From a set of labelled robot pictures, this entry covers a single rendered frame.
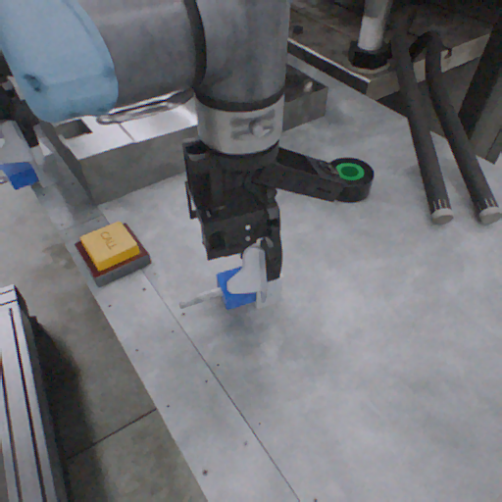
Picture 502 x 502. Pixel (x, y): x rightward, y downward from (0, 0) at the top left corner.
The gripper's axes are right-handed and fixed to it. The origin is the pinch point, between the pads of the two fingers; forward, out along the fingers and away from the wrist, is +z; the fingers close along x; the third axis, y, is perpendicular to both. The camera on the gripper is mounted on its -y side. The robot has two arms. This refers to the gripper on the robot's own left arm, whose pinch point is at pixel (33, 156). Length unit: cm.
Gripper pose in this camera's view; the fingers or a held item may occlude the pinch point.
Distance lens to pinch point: 80.4
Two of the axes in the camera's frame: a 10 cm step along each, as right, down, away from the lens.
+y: -7.3, 5.0, -4.6
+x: 6.8, 5.4, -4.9
